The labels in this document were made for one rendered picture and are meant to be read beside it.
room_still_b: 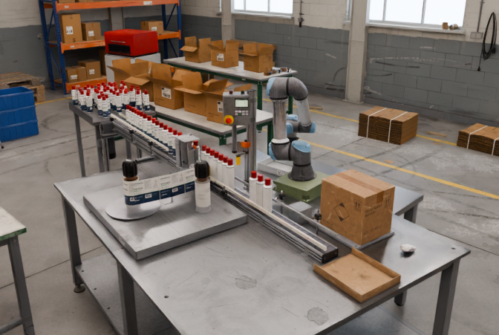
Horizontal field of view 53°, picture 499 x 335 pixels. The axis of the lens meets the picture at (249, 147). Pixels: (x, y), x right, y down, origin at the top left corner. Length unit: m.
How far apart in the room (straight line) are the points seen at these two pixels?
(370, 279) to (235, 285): 0.62
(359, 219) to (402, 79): 6.02
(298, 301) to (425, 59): 6.41
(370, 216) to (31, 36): 8.62
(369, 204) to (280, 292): 0.65
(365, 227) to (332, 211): 0.21
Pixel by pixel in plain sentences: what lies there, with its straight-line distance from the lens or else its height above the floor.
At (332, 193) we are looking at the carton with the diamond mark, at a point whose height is 1.06.
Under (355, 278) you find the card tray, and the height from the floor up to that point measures 0.83.
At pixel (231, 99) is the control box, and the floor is 1.45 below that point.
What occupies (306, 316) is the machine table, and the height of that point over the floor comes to 0.83.
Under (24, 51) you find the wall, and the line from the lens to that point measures 10.36.
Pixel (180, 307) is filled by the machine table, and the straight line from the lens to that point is 2.23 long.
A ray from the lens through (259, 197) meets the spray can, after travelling 2.85.
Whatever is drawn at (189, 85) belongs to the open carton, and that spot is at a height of 1.03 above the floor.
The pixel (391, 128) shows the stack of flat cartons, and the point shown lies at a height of 0.20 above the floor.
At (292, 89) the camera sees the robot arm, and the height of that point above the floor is 1.49.
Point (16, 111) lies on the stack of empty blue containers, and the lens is 7.38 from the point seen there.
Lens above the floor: 2.18
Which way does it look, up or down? 20 degrees down
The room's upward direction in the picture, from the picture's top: straight up
